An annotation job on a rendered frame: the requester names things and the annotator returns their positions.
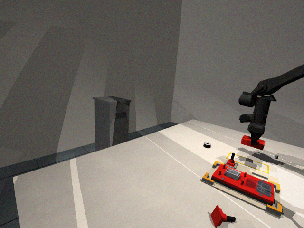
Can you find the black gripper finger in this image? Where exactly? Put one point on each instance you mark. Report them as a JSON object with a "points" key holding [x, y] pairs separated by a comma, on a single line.
{"points": [[254, 137]]}

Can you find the black toy tyre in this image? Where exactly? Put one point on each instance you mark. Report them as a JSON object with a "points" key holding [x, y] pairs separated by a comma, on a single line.
{"points": [[207, 145]]}

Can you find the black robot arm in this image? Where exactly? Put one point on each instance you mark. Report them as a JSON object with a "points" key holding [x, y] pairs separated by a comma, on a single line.
{"points": [[267, 87]]}

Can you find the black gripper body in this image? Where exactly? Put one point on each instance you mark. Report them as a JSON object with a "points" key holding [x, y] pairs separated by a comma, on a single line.
{"points": [[259, 122]]}

